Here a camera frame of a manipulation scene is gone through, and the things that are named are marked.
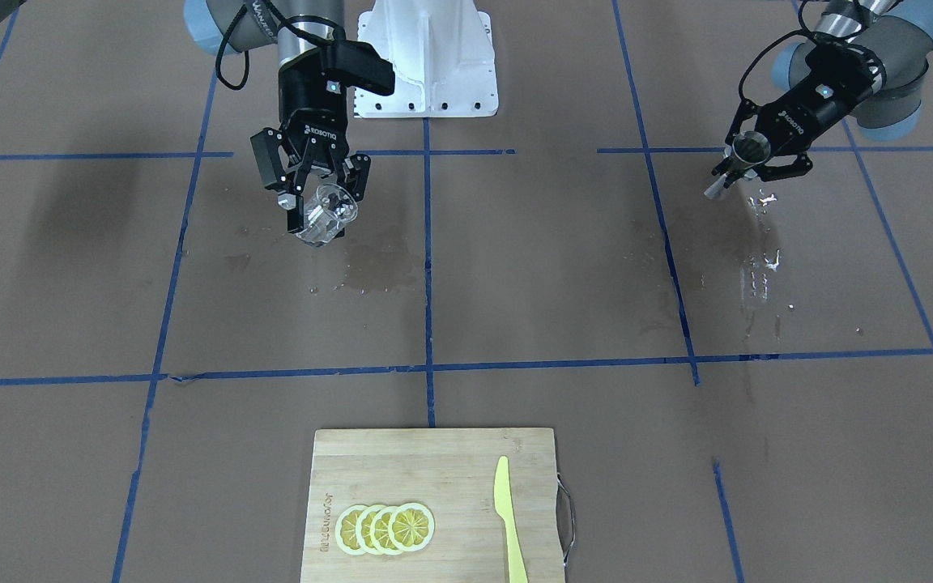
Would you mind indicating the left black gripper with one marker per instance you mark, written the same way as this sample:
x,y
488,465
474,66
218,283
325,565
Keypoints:
x,y
800,115

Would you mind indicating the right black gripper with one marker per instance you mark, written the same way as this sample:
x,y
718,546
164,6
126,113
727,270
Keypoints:
x,y
305,111

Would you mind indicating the steel jigger measuring cup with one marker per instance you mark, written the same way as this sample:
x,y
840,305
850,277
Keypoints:
x,y
747,150

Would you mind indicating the small glass beaker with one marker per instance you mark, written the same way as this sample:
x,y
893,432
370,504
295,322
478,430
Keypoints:
x,y
326,214

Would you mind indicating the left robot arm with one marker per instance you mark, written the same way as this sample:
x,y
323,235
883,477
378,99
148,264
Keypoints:
x,y
900,33

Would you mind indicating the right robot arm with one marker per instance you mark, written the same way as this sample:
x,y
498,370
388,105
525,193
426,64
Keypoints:
x,y
222,28

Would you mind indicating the bamboo cutting board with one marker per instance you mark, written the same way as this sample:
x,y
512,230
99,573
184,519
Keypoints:
x,y
450,470

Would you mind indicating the lemon slice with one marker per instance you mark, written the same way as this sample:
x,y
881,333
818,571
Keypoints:
x,y
347,531
379,532
364,529
411,527

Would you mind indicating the lemon slice back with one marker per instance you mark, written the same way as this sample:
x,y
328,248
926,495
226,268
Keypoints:
x,y
347,531

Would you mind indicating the lemon slice front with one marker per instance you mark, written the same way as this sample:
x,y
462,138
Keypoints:
x,y
411,527

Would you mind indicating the yellow plastic knife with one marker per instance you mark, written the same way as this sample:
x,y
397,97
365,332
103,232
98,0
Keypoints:
x,y
502,496

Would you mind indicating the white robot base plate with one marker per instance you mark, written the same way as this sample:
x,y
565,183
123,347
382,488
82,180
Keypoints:
x,y
443,55

